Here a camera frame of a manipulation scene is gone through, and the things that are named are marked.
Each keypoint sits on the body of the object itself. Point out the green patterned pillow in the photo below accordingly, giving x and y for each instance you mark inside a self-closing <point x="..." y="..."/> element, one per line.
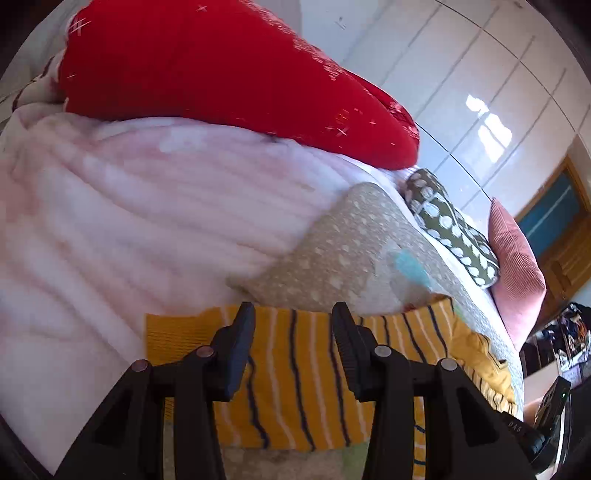
<point x="443" y="221"/>

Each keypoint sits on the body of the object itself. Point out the pink ribbed pillow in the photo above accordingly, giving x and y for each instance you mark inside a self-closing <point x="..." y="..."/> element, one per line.
<point x="517" y="277"/>

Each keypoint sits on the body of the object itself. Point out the shelf with clothes pile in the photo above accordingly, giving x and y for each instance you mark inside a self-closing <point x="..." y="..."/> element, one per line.
<point x="568" y="327"/>

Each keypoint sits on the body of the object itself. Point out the heart patchwork bedspread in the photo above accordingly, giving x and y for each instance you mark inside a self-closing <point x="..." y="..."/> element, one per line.
<point x="332" y="240"/>

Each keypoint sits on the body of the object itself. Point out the blue glass door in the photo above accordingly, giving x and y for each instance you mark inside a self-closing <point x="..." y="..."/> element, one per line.
<point x="551" y="207"/>

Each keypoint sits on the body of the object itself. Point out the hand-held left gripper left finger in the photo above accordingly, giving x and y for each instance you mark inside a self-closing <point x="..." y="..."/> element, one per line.
<point x="240" y="325"/>

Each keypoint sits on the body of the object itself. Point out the red quilt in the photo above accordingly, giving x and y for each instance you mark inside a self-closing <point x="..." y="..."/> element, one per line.
<point x="207" y="69"/>

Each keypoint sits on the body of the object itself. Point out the white glossy wardrobe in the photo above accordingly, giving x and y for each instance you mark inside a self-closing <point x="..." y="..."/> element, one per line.
<point x="461" y="69"/>

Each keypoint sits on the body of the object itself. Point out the pink fleece blanket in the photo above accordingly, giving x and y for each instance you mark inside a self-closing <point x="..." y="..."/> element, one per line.
<point x="138" y="207"/>

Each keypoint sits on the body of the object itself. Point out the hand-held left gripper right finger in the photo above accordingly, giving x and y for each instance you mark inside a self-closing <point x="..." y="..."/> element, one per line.
<point x="344" y="325"/>

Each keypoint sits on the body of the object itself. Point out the yellow striped shirt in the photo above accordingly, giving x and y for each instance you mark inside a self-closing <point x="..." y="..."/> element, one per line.
<point x="300" y="369"/>

